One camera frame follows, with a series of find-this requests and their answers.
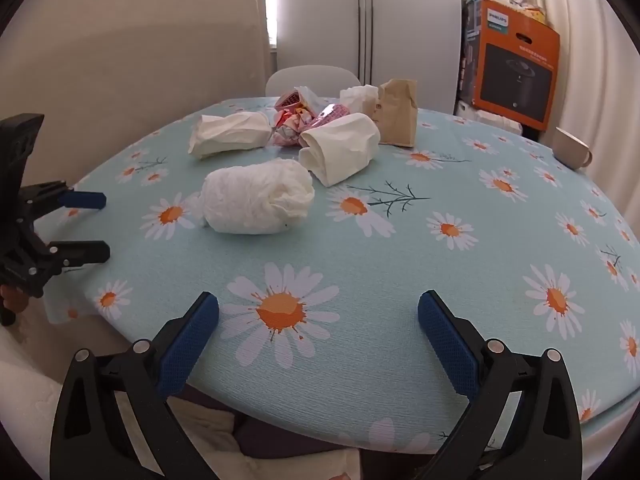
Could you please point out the beige cup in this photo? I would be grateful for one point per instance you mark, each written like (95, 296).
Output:
(567, 147)

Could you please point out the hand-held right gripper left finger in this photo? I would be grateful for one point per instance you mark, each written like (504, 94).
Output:
(190, 345)

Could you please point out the red wrapper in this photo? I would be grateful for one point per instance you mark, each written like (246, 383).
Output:
(290, 127)

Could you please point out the beige paper napkin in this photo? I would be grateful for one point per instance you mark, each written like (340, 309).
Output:
(230, 132)
(340, 152)

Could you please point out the large crumpled white tissue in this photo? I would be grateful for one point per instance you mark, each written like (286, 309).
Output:
(255, 200)

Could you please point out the daisy print tablecloth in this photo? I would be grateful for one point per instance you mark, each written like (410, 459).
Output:
(380, 270)

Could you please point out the cream curtain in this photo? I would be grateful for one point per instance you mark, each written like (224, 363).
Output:
(600, 85)

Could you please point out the white wardrobe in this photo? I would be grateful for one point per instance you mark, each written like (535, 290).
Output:
(410, 20)

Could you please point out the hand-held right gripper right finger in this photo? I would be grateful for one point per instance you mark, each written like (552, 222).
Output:
(450, 345)

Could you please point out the person's left hand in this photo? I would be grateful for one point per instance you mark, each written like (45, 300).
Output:
(10, 299)

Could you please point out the red white snack packet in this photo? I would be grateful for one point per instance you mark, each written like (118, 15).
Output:
(287, 99)

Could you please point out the orange appliance box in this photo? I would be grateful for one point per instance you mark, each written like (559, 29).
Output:
(515, 70)

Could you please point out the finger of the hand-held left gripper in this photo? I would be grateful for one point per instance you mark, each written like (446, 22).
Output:
(85, 200)
(85, 252)

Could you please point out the white ribbed box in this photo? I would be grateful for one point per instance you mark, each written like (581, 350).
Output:
(492, 117)

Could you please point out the brown paper bag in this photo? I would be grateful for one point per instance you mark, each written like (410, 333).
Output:
(397, 115)

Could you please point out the person's left forearm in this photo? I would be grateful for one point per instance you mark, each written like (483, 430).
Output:
(25, 375)

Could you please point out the clear plastic bag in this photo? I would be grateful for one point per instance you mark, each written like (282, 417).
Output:
(312, 94)

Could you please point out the white chair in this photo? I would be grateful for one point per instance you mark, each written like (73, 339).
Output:
(310, 77)

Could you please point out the window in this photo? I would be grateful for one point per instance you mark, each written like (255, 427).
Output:
(271, 5)

